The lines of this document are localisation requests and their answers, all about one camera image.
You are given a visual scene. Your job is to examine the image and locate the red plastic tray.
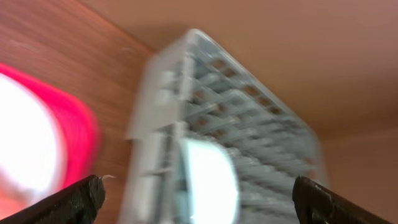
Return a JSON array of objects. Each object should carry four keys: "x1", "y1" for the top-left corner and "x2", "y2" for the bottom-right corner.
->
[{"x1": 1, "y1": 65, "x2": 98, "y2": 220}]

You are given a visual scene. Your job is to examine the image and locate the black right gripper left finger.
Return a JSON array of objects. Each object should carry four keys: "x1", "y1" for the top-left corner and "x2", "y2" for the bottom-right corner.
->
[{"x1": 1, "y1": 175, "x2": 106, "y2": 224}]

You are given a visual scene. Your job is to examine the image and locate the light blue bowl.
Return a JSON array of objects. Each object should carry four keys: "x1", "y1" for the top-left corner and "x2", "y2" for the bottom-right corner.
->
[{"x1": 175, "y1": 138, "x2": 239, "y2": 224}]

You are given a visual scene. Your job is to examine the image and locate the grey dishwasher rack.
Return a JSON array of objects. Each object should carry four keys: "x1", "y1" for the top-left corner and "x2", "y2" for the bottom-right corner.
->
[{"x1": 118, "y1": 29, "x2": 327, "y2": 223}]

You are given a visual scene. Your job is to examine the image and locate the light blue plate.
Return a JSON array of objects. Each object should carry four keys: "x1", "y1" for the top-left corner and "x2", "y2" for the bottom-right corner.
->
[{"x1": 1, "y1": 74, "x2": 67, "y2": 203}]

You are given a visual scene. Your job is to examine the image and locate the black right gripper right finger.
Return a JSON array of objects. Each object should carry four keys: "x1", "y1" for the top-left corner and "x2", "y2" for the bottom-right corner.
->
[{"x1": 292, "y1": 176, "x2": 391, "y2": 224}]

